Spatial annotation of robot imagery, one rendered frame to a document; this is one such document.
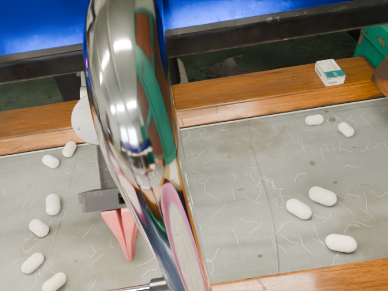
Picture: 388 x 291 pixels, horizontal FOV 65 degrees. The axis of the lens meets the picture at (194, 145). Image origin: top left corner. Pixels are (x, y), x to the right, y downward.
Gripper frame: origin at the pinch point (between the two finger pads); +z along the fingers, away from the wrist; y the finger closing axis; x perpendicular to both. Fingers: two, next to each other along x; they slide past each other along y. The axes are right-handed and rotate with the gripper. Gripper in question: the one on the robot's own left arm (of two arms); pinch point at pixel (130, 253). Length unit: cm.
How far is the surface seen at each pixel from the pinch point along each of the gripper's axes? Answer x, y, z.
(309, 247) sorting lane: -0.7, 24.3, 2.1
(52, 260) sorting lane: 1.9, -11.7, 0.2
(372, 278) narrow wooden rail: -6.3, 29.1, 4.8
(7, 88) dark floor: 167, -114, -79
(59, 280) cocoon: -1.7, -9.2, 1.9
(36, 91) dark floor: 161, -91, -72
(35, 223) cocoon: 3.9, -14.6, -5.2
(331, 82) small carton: 15.6, 38.2, -23.0
